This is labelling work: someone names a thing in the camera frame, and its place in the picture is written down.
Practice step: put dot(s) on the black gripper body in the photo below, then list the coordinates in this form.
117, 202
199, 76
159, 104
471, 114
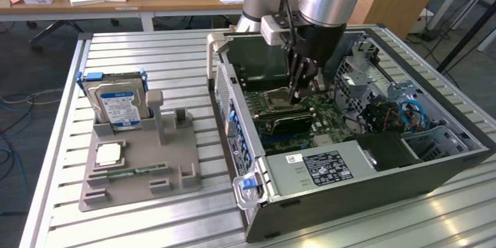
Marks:
318, 41

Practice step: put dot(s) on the green graphics card black cooler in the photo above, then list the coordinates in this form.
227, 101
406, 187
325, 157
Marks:
293, 126

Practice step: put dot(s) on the CPU socket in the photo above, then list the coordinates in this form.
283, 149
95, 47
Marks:
277, 98

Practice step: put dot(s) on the black RAM slot white latches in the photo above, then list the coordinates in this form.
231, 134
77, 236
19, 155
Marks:
267, 76
267, 83

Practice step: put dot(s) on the perforated metal disk bay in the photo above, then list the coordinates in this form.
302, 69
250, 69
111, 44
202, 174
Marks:
361, 97

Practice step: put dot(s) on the green motherboard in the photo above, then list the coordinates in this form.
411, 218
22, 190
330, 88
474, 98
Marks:
330, 120

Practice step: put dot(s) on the blue expansion slot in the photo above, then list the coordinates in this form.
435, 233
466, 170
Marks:
287, 139

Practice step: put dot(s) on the silver chipset heatsink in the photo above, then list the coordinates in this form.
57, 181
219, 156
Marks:
326, 140

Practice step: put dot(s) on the black plastic shroud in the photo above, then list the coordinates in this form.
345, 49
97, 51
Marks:
387, 149

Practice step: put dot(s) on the grey power supply unit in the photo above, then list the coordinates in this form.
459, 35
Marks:
287, 178

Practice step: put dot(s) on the grey metal disk bay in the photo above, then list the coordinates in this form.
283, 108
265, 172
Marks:
434, 143

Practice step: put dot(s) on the blue case latch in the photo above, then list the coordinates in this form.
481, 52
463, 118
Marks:
246, 184

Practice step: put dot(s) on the black tripod leg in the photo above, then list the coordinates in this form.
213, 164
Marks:
465, 37

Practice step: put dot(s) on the open black PC case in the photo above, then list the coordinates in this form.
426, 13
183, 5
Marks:
349, 210

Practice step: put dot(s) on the grey parts rack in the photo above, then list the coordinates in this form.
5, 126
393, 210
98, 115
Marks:
135, 149

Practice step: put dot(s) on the green RAM stick bare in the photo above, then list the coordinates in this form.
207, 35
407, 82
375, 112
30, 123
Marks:
129, 171

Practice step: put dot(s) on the silver CPU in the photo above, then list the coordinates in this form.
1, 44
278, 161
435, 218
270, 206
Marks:
109, 155

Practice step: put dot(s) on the black chair base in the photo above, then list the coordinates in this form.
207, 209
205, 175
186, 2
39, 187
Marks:
47, 31

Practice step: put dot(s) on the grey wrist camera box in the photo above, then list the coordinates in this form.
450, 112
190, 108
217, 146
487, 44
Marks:
275, 30

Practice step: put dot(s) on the white pedestal unit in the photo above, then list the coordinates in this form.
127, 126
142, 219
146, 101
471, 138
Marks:
421, 23

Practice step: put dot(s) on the hard disk with blue bracket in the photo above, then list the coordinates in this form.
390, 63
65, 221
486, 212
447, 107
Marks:
117, 108

